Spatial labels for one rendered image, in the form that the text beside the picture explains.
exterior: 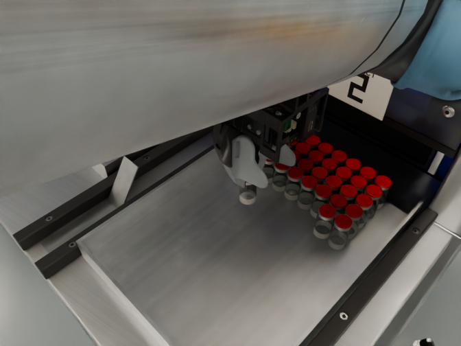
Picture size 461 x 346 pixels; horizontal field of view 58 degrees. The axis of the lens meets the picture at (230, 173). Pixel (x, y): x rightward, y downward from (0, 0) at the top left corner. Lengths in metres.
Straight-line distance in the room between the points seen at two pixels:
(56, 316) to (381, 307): 1.22
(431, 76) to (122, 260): 0.43
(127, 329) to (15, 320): 1.14
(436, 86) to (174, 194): 0.45
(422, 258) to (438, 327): 1.03
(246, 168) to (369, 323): 0.22
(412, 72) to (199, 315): 0.37
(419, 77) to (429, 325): 1.43
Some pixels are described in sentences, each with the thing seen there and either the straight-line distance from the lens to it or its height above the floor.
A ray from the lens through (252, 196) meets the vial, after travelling 0.53.
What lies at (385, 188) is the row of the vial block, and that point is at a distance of 0.57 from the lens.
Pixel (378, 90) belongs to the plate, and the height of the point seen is 1.03.
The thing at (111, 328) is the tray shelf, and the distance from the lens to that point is 0.50.
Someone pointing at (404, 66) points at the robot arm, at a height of 1.24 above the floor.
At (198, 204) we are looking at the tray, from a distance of 0.57.
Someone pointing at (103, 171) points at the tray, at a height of 0.90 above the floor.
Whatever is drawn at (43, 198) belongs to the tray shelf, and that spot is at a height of 0.88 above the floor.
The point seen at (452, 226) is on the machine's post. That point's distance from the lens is 0.60.
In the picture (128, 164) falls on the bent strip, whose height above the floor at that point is 0.93.
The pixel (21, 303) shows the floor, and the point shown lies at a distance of 1.63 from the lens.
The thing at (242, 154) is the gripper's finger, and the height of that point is 1.01.
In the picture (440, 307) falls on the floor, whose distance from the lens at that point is 1.63.
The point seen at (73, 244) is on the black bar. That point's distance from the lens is 0.54.
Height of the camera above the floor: 1.32
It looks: 46 degrees down
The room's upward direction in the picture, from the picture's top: straight up
